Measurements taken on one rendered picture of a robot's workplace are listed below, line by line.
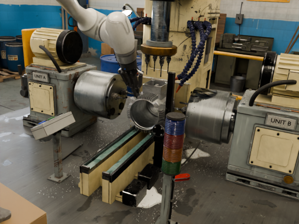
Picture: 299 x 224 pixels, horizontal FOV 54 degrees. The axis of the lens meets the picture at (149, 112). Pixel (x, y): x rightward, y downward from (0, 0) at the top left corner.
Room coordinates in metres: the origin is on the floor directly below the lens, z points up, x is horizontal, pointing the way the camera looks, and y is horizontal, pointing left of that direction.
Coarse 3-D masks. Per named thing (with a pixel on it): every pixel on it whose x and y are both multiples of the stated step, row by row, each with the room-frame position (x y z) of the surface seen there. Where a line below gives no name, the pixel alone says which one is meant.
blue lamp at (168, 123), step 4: (168, 120) 0.79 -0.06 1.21; (172, 120) 0.84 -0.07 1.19; (184, 120) 0.79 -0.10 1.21; (168, 124) 0.79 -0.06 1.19; (172, 124) 0.78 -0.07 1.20; (176, 124) 0.78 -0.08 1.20; (180, 124) 0.78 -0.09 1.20; (184, 124) 0.80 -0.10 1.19; (168, 128) 0.79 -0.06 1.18; (172, 128) 0.78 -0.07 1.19; (176, 128) 0.78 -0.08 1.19; (180, 128) 0.78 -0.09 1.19; (184, 128) 0.80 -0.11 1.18; (168, 132) 0.79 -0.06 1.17; (172, 132) 0.78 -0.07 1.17; (176, 132) 0.78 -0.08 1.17; (180, 132) 0.78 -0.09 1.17
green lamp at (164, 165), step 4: (164, 160) 0.79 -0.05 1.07; (180, 160) 0.79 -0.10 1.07; (164, 164) 0.79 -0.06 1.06; (168, 164) 0.78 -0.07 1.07; (172, 164) 0.78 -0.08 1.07; (176, 164) 0.78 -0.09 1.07; (180, 164) 0.80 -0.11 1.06; (164, 168) 0.79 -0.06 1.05; (168, 168) 0.78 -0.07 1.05; (172, 168) 0.78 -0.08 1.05; (176, 168) 0.78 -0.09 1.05; (180, 168) 0.80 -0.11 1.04; (168, 172) 0.78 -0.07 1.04; (172, 172) 0.78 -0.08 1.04; (176, 172) 0.78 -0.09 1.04
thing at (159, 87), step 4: (152, 80) 1.51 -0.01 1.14; (156, 80) 1.52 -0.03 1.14; (160, 80) 1.51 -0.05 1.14; (144, 84) 1.42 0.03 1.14; (148, 84) 1.48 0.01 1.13; (152, 84) 1.51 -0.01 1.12; (156, 84) 1.46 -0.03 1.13; (160, 84) 1.51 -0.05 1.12; (164, 84) 1.43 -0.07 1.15; (144, 88) 1.41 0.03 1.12; (148, 88) 1.41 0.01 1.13; (152, 88) 1.40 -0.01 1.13; (156, 88) 1.39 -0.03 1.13; (160, 88) 1.38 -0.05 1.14; (164, 88) 1.43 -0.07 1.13; (148, 92) 1.41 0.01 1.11; (152, 92) 1.40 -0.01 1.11; (156, 92) 1.39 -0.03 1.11; (160, 92) 1.38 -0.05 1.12; (164, 92) 1.42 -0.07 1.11; (160, 96) 1.38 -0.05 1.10; (164, 96) 1.43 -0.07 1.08
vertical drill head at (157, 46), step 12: (156, 12) 1.42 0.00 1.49; (168, 12) 1.43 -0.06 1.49; (156, 24) 1.42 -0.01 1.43; (168, 24) 1.43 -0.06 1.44; (156, 36) 1.42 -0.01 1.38; (168, 36) 1.44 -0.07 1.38; (144, 48) 1.40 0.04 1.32; (156, 48) 1.37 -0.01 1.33; (168, 48) 1.38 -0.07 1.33; (168, 60) 1.48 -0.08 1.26
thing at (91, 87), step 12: (84, 72) 1.56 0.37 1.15; (96, 72) 1.53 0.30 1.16; (108, 72) 1.54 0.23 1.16; (84, 84) 1.46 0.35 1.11; (96, 84) 1.44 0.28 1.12; (108, 84) 1.43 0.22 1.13; (120, 84) 1.53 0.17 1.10; (84, 96) 1.44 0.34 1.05; (96, 96) 1.41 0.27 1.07; (108, 96) 1.42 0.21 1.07; (120, 96) 1.53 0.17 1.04; (84, 108) 1.45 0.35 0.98; (96, 108) 1.42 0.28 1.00; (108, 108) 1.42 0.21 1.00; (120, 108) 1.53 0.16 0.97
